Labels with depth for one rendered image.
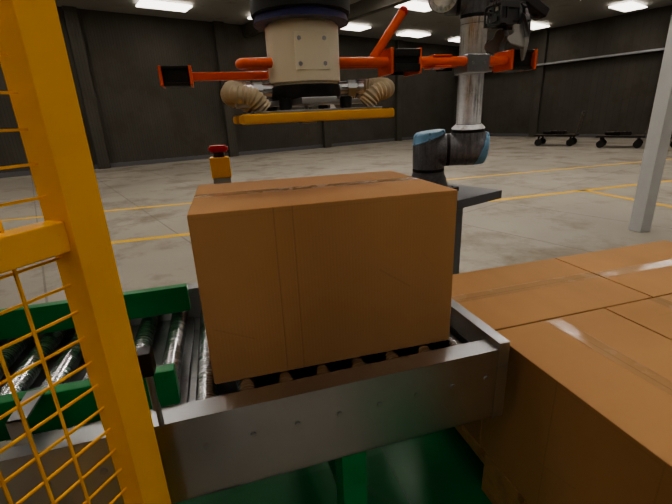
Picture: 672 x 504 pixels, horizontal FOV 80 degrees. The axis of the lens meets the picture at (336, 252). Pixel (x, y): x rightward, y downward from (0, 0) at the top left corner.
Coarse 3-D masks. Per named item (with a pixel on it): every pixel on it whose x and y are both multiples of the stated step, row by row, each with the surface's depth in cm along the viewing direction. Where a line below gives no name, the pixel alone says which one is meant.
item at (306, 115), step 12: (348, 96) 90; (288, 108) 87; (336, 108) 88; (348, 108) 88; (360, 108) 89; (372, 108) 90; (384, 108) 90; (240, 120) 86; (252, 120) 82; (264, 120) 82; (276, 120) 83; (288, 120) 84; (300, 120) 85; (312, 120) 86; (324, 120) 87
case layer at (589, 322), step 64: (576, 256) 162; (640, 256) 159; (512, 320) 115; (576, 320) 114; (640, 320) 112; (512, 384) 104; (576, 384) 87; (640, 384) 87; (512, 448) 107; (576, 448) 86; (640, 448) 72
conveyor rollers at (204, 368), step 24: (48, 336) 116; (144, 336) 114; (168, 336) 114; (24, 360) 105; (72, 360) 105; (168, 360) 102; (360, 360) 98; (384, 360) 100; (24, 384) 97; (48, 384) 94; (216, 384) 94; (240, 384) 92
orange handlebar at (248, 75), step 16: (240, 64) 89; (256, 64) 89; (272, 64) 90; (352, 64) 96; (368, 64) 97; (384, 64) 98; (432, 64) 102; (448, 64) 103; (464, 64) 105; (496, 64) 108; (208, 80) 112; (224, 80) 114
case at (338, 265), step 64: (256, 192) 100; (320, 192) 96; (384, 192) 93; (448, 192) 92; (256, 256) 85; (320, 256) 89; (384, 256) 93; (448, 256) 98; (256, 320) 89; (320, 320) 94; (384, 320) 98; (448, 320) 103
